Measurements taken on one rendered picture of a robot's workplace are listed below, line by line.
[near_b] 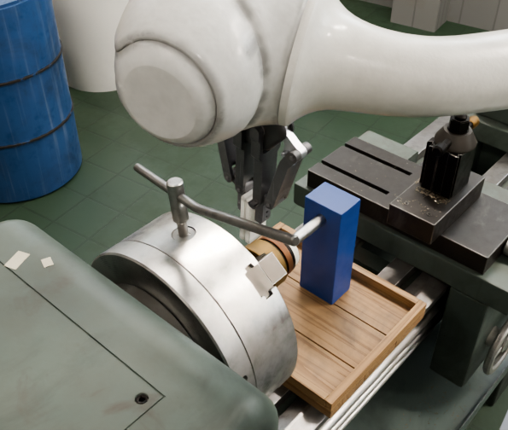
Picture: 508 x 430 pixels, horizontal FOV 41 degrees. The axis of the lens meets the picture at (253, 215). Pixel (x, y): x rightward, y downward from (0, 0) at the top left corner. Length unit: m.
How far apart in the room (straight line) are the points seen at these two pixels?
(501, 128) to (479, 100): 1.36
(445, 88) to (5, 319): 0.57
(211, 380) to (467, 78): 0.43
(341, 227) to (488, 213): 0.38
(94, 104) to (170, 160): 0.69
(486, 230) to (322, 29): 1.02
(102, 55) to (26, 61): 0.97
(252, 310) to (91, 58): 2.96
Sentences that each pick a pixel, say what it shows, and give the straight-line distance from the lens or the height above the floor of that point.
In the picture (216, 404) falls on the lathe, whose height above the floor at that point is 1.26.
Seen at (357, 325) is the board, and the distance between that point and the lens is 1.30.
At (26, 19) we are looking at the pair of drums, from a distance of 2.79.
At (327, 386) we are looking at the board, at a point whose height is 0.88.
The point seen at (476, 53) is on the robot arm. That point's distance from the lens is 0.48.
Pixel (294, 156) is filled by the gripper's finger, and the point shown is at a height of 1.47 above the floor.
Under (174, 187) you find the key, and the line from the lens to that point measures 0.88.
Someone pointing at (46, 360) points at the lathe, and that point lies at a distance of 0.79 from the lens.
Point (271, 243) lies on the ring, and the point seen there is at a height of 1.11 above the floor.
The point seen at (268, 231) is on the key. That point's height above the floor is 1.36.
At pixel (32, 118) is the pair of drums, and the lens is 2.93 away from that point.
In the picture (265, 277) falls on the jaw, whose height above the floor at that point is 1.19.
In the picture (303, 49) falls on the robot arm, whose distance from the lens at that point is 0.43.
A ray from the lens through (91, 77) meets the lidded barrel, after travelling 3.82.
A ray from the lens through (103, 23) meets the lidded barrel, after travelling 3.67.
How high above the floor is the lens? 1.85
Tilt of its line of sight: 40 degrees down
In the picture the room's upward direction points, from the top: straight up
